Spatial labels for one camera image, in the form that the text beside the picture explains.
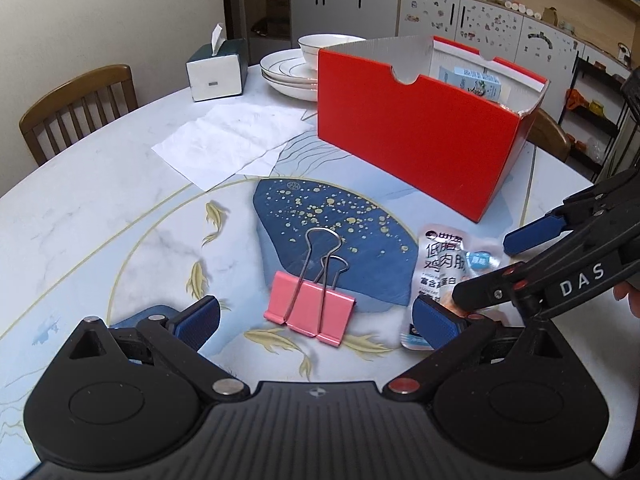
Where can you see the red cardboard box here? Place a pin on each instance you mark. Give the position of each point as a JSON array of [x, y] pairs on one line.
[[381, 100]]

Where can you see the person's hand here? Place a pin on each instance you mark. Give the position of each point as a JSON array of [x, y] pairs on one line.
[[626, 291]]

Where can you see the light blue carton box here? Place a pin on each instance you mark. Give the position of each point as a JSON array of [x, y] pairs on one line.
[[480, 84]]

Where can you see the pink binder clip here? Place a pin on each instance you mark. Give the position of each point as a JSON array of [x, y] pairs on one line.
[[313, 308]]

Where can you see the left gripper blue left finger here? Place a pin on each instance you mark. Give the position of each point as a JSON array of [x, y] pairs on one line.
[[195, 325]]

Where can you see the stacked white plates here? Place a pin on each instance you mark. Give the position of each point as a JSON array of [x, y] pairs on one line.
[[288, 72]]

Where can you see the dark wooden chair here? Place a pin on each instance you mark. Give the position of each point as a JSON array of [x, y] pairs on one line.
[[76, 109]]

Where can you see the white paper napkin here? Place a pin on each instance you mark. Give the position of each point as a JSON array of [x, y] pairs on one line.
[[229, 137]]

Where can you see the chicken breast snack packet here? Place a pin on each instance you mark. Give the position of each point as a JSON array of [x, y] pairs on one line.
[[446, 257]]

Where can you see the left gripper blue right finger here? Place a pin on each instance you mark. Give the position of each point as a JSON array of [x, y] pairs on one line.
[[434, 323]]

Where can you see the white bowl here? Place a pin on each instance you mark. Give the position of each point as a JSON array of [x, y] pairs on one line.
[[310, 45]]

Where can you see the light wooden chair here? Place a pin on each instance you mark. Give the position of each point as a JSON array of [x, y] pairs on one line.
[[549, 136]]

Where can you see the green white tissue box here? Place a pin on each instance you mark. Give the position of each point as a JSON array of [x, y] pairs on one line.
[[218, 69]]

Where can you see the white tall cabinet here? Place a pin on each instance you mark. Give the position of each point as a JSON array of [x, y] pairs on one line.
[[363, 18]]

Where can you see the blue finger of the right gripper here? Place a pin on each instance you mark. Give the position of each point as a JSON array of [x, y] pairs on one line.
[[533, 234], [486, 290]]

